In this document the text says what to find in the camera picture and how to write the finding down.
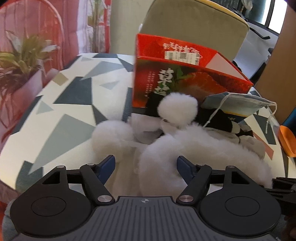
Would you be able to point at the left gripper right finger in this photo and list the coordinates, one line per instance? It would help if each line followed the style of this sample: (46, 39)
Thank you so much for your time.
(197, 179)

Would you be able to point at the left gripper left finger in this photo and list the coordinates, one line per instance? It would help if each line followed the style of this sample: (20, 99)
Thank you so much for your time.
(94, 177)

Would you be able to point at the white fluffy plush scarf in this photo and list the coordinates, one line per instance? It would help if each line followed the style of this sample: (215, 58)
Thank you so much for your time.
(146, 149)

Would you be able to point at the black socks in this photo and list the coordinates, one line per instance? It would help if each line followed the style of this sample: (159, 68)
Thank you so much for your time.
(220, 121)

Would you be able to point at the blue white packaged cloth bag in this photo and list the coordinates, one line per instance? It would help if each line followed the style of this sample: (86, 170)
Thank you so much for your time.
(238, 106)

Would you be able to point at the orange plastic object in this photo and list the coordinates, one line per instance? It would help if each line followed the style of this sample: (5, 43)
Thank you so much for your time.
(287, 141)

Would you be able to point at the red cardboard box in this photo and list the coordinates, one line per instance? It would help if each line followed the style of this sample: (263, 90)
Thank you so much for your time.
(164, 65)

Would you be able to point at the printed backdrop curtain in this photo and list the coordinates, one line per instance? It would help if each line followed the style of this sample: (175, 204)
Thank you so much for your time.
(74, 26)

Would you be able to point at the beige upholstered chair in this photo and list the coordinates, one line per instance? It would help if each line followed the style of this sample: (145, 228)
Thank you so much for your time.
(204, 23)

